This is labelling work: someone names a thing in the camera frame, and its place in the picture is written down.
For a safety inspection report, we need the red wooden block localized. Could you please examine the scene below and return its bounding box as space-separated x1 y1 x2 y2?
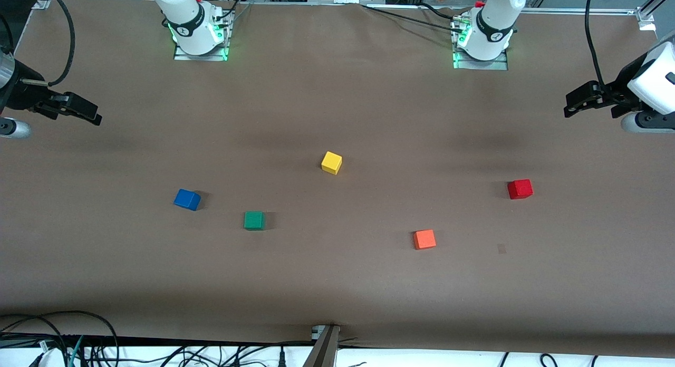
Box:
507 179 534 200

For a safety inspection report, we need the blue wooden block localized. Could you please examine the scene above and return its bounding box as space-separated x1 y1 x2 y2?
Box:
173 189 201 211

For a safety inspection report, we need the orange wooden block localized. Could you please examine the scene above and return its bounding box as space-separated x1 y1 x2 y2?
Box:
413 229 437 250

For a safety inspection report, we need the yellow wooden block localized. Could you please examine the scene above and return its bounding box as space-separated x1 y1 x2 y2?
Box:
321 151 343 175

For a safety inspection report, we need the diagonal aluminium profile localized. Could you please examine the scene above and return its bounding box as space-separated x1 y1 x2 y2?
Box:
639 0 675 18

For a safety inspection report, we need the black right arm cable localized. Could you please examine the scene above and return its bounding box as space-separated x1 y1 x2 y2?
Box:
0 13 15 55
40 0 76 88

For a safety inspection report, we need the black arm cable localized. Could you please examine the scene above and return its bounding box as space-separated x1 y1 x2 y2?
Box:
0 13 15 55
584 0 607 88
40 0 76 88

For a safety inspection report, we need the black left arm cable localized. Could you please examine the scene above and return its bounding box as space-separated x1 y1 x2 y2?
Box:
584 0 607 88

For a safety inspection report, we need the aluminium edge rail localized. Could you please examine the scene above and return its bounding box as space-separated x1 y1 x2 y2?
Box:
514 7 640 16

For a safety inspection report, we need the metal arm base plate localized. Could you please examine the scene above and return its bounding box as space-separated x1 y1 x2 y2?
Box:
173 11 230 62
452 16 510 71

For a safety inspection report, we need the black cable to base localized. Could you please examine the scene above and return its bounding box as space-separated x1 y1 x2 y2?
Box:
361 3 460 30

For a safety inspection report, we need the black looped floor cable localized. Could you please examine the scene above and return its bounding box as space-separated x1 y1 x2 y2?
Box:
0 310 120 367

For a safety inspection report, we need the teal floor cable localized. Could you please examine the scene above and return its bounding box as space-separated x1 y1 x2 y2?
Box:
66 335 86 367

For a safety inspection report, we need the aluminium profile post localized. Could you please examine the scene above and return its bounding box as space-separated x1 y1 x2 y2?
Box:
303 325 341 367

